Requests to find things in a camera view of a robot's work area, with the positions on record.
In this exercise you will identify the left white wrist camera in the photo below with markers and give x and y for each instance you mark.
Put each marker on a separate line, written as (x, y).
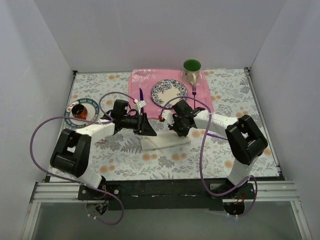
(139, 104)

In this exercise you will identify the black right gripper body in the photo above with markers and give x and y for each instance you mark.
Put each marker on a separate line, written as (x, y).
(180, 128)

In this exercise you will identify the white cloth napkin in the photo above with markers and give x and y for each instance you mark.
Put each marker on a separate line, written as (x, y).
(163, 140)

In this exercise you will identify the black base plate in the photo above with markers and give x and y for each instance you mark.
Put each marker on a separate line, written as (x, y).
(171, 194)

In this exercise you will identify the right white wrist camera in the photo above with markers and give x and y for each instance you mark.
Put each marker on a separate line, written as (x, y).
(167, 116)

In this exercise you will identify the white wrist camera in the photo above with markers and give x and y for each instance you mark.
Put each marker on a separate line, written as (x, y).
(139, 104)
(167, 116)

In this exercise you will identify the purple spoon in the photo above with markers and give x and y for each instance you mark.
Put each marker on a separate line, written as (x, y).
(216, 136)

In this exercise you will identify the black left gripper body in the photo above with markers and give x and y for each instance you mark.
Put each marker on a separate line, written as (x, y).
(144, 123)

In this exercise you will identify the teal rimmed saucer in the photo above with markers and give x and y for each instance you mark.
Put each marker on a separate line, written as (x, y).
(93, 113)

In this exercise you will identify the purple fork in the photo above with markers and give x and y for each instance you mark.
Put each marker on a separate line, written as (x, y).
(194, 92)

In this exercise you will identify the purple knife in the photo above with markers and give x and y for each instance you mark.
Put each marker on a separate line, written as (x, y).
(141, 98)

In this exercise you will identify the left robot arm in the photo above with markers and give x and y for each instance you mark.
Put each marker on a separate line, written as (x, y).
(72, 151)

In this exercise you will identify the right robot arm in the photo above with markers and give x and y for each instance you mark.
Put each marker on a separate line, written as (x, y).
(245, 139)

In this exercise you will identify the blue floral plate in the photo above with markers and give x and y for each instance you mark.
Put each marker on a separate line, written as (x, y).
(166, 93)

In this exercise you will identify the floral patterned tablecloth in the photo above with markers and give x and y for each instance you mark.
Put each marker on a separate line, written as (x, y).
(121, 156)

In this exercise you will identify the cream mug green inside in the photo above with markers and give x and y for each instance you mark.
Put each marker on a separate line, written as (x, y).
(191, 71)

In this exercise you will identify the orange brown small cup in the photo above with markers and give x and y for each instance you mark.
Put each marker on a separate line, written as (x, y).
(79, 111)

